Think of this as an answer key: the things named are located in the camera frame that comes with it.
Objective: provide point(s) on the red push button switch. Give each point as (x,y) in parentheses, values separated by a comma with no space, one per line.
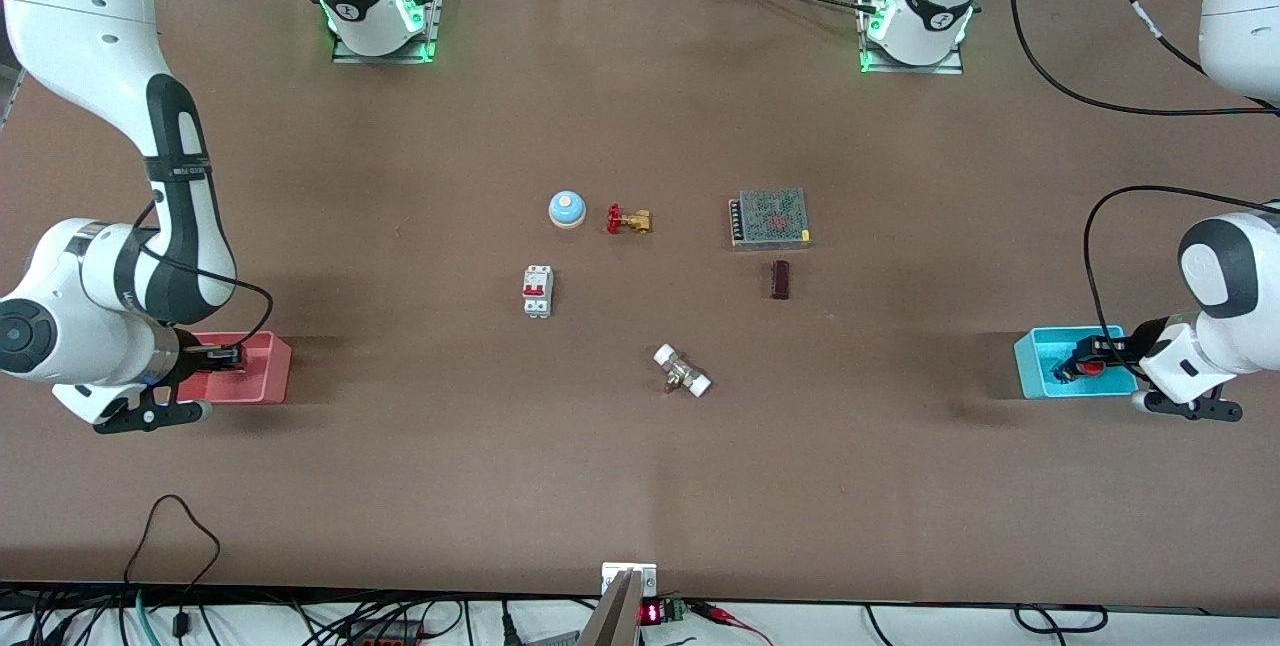
(1092,367)

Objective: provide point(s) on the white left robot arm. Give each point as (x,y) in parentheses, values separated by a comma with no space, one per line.
(1240,26)

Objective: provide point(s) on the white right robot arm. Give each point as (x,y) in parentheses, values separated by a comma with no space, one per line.
(90,26)

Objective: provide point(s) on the blue plastic box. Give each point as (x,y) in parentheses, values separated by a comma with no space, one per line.
(1040,366)

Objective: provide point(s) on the pink plastic box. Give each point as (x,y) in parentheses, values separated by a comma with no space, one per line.
(255,371)

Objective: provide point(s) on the dark brown rectangular block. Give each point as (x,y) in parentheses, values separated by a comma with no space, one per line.
(781,280)

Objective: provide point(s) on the white circuit breaker red levers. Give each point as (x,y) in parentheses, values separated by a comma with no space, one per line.
(538,292)

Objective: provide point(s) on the metal mesh power supply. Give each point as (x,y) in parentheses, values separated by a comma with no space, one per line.
(770,218)

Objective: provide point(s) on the blue dome call bell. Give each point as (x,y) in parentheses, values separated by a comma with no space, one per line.
(566,208)

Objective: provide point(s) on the white capped tee fitting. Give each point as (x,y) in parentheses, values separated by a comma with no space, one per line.
(682,371)

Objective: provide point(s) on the red alligator clip lead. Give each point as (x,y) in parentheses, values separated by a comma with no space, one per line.
(735,619)

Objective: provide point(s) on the brass valve red handwheel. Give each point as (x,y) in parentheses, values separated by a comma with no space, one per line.
(630,220)

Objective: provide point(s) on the red digit display module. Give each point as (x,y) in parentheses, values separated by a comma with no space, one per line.
(660,612)

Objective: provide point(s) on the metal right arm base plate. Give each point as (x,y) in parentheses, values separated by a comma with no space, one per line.
(385,56)

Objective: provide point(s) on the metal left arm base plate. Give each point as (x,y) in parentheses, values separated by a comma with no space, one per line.
(910,68)

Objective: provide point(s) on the grey camera pole with bracket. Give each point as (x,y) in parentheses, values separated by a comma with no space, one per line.
(615,611)

